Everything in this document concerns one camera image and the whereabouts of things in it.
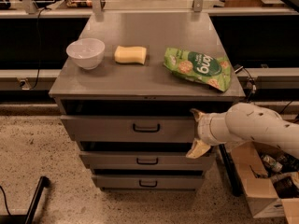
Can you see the grey middle drawer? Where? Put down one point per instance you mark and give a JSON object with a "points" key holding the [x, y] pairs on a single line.
{"points": [[144, 161]]}

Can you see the grey top drawer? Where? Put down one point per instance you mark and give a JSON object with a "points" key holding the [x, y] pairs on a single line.
{"points": [[130, 129]]}

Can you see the yellow sponge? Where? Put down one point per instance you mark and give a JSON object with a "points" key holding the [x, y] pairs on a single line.
{"points": [[130, 54]]}

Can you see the cardboard box with trash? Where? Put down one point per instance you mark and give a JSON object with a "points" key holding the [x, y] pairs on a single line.
{"points": [[261, 196]]}

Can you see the black bar beside cabinet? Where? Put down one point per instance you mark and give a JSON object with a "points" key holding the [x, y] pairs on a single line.
{"points": [[231, 172]]}

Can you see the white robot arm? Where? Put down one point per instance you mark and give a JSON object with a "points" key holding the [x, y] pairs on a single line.
{"points": [[243, 122]]}

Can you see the grey bottom drawer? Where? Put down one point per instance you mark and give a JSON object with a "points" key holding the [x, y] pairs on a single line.
{"points": [[147, 181]]}

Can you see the grey drawer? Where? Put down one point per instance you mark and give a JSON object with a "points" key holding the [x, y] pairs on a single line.
{"points": [[144, 161], [130, 129], [147, 181]]}

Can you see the black chair leg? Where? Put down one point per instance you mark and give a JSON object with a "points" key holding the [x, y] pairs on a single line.
{"points": [[27, 218]]}

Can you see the green chip bag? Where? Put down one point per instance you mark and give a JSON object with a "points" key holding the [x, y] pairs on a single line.
{"points": [[199, 67]]}

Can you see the grey metal drawer cabinet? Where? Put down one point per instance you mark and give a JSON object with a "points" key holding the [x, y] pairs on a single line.
{"points": [[147, 90]]}

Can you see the white bowl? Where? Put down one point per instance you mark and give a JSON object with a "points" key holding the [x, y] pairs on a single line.
{"points": [[86, 53]]}

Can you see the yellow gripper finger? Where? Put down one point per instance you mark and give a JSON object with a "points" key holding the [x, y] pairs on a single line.
{"points": [[197, 114], [198, 149]]}

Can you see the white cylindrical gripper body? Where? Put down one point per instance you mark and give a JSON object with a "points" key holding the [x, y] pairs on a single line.
{"points": [[203, 129]]}

